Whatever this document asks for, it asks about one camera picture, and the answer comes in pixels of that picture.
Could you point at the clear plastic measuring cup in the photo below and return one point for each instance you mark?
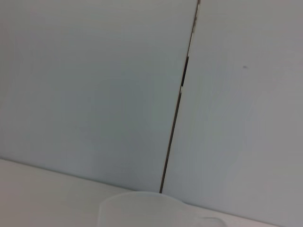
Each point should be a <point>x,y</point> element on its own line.
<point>142,210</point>

